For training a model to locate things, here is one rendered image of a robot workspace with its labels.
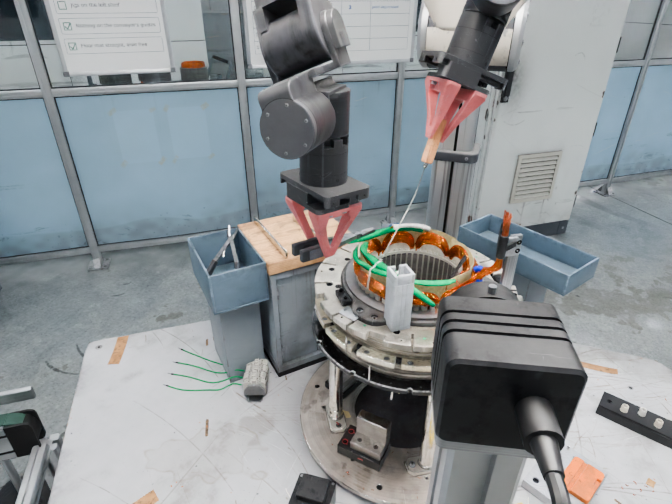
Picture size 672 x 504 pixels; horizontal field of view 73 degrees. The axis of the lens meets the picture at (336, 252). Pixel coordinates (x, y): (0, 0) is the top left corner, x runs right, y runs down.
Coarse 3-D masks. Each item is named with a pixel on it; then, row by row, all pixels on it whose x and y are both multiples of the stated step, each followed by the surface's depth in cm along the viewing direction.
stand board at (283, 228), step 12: (288, 216) 102; (240, 228) 96; (252, 228) 96; (276, 228) 96; (288, 228) 96; (300, 228) 96; (312, 228) 96; (336, 228) 96; (252, 240) 92; (264, 240) 92; (288, 240) 92; (300, 240) 92; (264, 252) 87; (276, 252) 87; (288, 252) 87; (276, 264) 84; (288, 264) 85; (300, 264) 87
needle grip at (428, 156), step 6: (444, 120) 60; (444, 126) 61; (438, 132) 61; (432, 138) 61; (438, 138) 61; (426, 144) 62; (432, 144) 61; (438, 144) 61; (426, 150) 62; (432, 150) 61; (426, 156) 62; (432, 156) 62; (426, 162) 62; (432, 162) 62
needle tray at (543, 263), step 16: (464, 224) 98; (480, 224) 102; (496, 224) 102; (512, 224) 99; (464, 240) 97; (480, 240) 94; (496, 240) 100; (528, 240) 97; (544, 240) 94; (528, 256) 86; (544, 256) 94; (560, 256) 92; (576, 256) 89; (592, 256) 86; (528, 272) 87; (544, 272) 84; (560, 272) 81; (576, 272) 81; (592, 272) 86; (528, 288) 90; (544, 288) 94; (560, 288) 82
